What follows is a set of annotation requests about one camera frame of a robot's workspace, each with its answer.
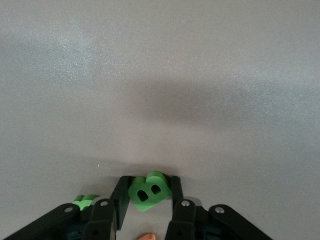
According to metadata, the green foam letter P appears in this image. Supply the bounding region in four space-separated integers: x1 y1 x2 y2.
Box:
71 193 101 211

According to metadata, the orange foam letter E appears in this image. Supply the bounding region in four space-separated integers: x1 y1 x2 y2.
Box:
136 232 156 240

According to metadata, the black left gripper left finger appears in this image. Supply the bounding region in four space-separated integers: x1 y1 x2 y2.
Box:
0 175 133 240

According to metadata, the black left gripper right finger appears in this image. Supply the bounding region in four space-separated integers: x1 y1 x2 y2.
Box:
164 176 273 240

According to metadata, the brown table cover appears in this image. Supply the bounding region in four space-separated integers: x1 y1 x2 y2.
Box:
0 0 320 240

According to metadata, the green foam letter B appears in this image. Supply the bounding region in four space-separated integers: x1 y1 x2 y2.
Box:
127 170 173 213

